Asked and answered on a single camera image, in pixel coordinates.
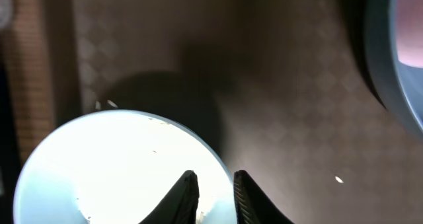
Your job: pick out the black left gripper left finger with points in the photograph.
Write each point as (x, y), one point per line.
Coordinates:
(179, 206)

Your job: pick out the pink cup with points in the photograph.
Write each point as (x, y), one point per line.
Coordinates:
(409, 32)

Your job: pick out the brown serving tray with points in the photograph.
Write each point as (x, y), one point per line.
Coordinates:
(278, 88)

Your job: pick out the light blue rice bowl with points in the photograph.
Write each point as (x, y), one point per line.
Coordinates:
(115, 166)

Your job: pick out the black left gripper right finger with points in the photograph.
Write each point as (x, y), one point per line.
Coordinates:
(252, 205)

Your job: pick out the dark blue plate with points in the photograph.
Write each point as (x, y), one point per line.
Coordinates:
(399, 86)

